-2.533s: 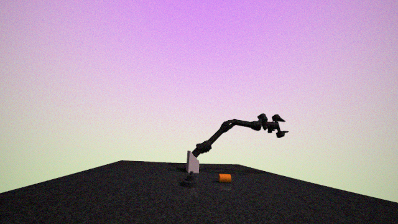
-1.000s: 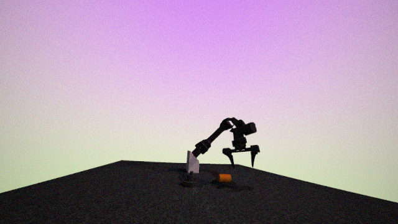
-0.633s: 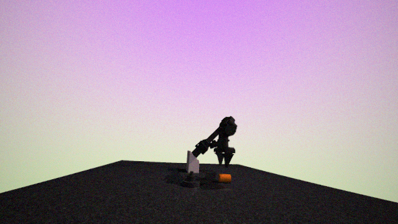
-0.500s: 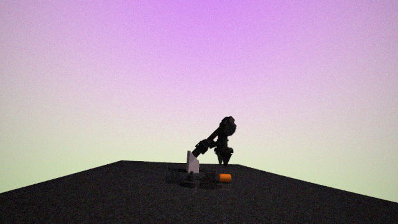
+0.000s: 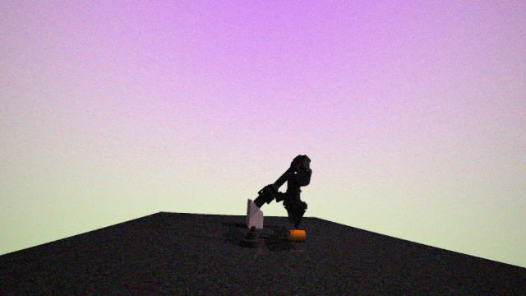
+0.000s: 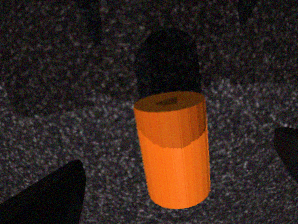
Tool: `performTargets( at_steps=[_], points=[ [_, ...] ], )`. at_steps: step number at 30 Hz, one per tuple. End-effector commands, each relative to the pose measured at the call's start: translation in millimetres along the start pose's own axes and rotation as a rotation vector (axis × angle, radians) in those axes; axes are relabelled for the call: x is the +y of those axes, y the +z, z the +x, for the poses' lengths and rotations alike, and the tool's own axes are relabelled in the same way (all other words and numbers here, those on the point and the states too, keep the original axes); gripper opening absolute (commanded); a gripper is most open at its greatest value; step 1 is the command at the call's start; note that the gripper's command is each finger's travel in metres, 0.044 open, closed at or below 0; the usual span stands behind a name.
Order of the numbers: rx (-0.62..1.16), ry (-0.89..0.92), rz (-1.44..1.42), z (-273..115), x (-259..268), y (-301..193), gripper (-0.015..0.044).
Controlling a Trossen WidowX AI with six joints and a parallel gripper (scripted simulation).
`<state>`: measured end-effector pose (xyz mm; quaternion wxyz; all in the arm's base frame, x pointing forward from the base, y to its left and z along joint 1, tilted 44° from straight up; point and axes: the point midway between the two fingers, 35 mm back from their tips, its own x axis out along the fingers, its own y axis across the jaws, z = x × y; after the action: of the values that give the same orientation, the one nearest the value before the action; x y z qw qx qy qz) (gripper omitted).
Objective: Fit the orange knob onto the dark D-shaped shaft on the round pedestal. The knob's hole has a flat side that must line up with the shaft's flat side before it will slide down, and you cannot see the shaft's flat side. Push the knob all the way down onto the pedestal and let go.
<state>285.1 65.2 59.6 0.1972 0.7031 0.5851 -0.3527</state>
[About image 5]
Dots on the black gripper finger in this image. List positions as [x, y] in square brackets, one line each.
[297, 216]
[290, 214]

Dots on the orange knob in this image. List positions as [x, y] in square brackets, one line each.
[296, 235]

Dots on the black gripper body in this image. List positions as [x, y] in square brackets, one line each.
[296, 203]

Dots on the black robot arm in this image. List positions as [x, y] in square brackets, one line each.
[302, 178]

